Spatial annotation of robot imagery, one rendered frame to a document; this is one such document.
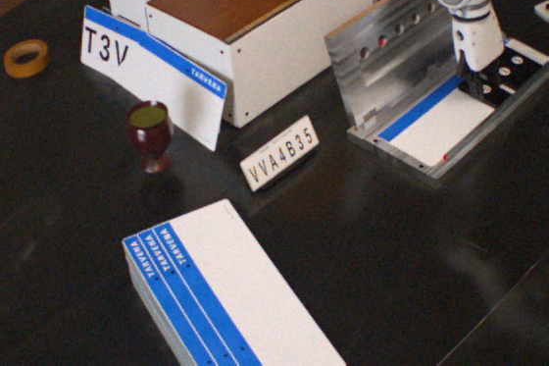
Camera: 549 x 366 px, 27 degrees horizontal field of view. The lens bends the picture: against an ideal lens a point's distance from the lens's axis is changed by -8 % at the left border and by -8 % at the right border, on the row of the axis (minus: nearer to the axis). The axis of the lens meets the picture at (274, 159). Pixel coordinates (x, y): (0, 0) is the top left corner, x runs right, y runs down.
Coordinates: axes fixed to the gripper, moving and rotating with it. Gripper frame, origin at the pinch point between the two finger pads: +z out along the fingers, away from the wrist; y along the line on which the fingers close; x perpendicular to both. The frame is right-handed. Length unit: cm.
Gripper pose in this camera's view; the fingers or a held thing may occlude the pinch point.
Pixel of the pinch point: (484, 82)
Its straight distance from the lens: 218.5
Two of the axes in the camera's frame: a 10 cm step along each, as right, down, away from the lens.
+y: 7.0, -5.1, 5.0
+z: 2.3, 8.2, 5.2
